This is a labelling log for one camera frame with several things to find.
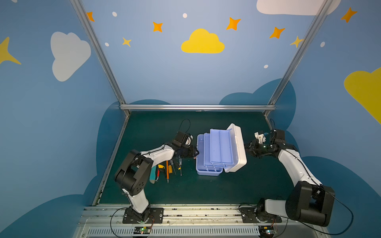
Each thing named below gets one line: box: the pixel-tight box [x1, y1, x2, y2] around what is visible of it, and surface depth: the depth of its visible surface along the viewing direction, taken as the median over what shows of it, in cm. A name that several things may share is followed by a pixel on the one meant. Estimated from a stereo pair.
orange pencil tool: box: [166, 160, 170, 183], surface depth 90 cm
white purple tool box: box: [195, 122, 248, 177], surface depth 85 cm
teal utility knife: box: [149, 165, 157, 184], surface depth 88 cm
